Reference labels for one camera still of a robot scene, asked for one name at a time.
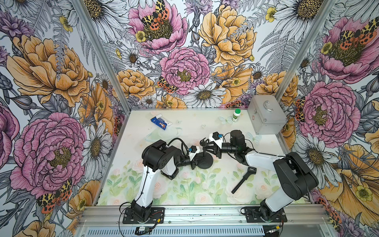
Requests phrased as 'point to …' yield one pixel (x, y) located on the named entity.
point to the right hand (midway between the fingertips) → (205, 149)
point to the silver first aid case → (266, 114)
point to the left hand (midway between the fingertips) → (205, 158)
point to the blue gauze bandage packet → (161, 122)
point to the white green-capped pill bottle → (236, 114)
